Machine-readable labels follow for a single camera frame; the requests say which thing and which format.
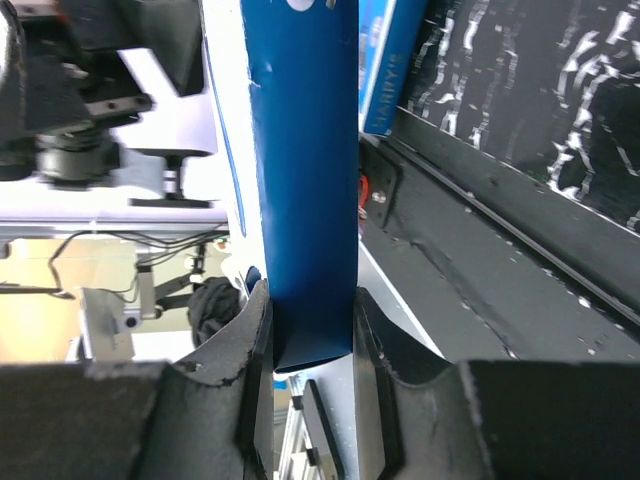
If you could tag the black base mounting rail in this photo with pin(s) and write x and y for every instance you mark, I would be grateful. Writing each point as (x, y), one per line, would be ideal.
(486, 262)

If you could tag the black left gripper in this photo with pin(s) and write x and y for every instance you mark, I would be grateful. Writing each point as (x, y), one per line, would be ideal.
(64, 85)

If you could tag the pile of dark clothes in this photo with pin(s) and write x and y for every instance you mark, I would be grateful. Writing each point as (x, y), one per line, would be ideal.
(214, 303)

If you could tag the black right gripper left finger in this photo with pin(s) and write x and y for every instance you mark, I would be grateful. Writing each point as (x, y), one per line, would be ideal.
(207, 416)

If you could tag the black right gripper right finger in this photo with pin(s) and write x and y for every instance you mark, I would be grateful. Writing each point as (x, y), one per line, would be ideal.
(419, 416)

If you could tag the blue Harry's razor box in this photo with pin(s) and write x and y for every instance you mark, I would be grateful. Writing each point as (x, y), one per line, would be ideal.
(387, 33)

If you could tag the white Harry's razor box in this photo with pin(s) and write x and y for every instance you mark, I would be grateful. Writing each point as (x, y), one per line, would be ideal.
(284, 78)

